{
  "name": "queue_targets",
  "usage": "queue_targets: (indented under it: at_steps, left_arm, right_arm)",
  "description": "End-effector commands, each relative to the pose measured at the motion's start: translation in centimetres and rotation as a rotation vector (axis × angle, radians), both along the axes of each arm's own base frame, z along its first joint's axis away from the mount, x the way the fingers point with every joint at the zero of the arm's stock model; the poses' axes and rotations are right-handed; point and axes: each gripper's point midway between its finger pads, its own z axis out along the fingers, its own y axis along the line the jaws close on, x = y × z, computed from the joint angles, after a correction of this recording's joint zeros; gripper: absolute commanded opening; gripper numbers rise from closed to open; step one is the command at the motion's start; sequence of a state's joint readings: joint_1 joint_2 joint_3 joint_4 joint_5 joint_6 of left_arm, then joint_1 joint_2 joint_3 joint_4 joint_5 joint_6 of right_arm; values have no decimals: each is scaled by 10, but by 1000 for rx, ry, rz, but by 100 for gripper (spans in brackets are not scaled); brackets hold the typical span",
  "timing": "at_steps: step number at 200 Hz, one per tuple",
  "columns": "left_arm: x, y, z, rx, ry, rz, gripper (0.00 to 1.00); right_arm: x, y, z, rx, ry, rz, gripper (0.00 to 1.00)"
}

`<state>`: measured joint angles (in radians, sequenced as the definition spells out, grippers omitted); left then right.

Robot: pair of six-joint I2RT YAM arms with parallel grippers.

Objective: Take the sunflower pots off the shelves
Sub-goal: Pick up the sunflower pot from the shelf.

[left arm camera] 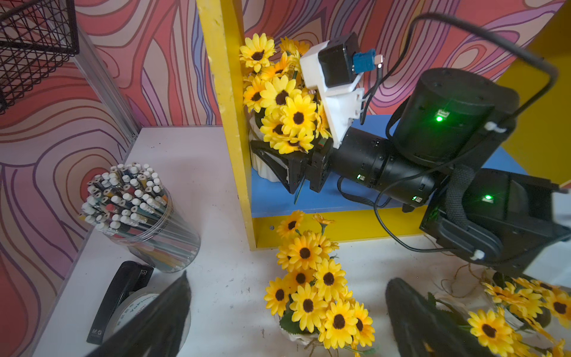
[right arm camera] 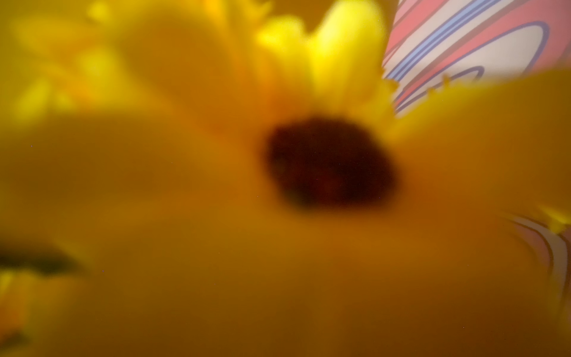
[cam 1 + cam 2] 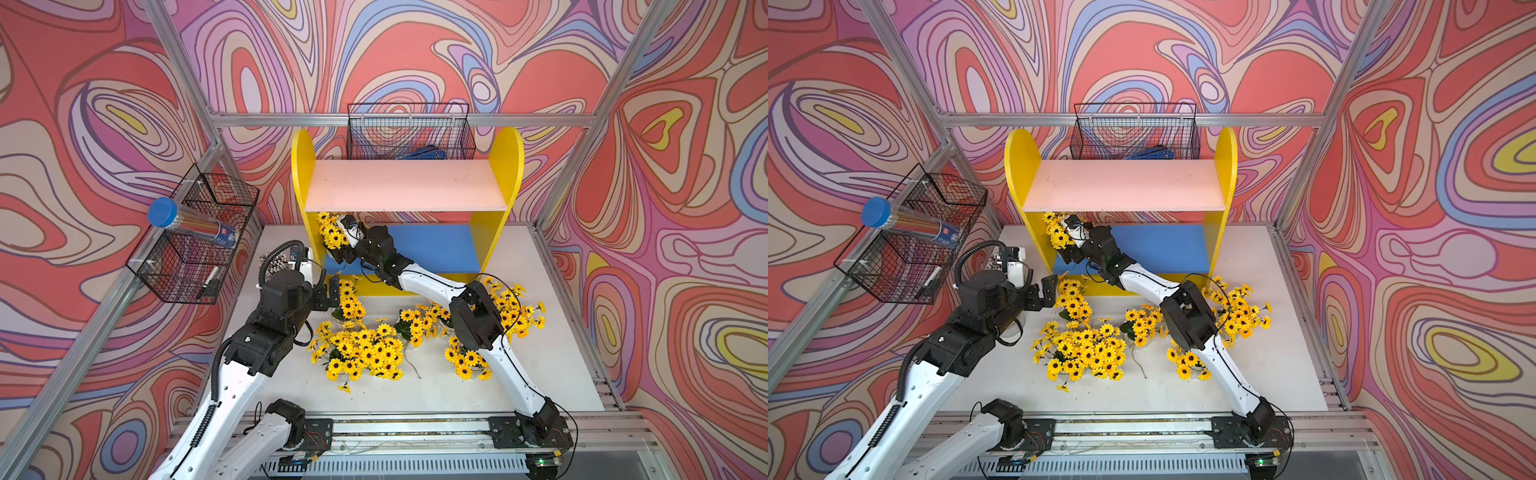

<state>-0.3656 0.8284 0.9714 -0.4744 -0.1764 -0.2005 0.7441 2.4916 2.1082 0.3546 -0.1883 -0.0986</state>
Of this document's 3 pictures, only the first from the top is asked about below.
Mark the sunflower pot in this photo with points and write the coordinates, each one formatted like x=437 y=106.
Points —
x=285 y=114
x=508 y=316
x=312 y=303

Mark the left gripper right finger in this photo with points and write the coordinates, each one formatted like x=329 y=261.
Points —
x=418 y=324

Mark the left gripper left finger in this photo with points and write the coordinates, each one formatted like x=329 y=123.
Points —
x=151 y=321

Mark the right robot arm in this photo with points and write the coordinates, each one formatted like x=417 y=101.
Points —
x=433 y=155

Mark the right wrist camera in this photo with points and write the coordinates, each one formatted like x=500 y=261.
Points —
x=334 y=70

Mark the clear jar of pencils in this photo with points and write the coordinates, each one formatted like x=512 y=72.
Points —
x=130 y=205

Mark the black wire basket left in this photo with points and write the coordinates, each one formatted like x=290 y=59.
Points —
x=37 y=37

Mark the yellow shelf unit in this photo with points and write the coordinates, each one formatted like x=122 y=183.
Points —
x=222 y=25

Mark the clear tape roll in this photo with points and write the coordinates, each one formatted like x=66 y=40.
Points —
x=134 y=312

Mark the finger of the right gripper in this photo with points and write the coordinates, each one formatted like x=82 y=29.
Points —
x=288 y=168
x=317 y=170

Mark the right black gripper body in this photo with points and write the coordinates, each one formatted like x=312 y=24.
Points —
x=373 y=162

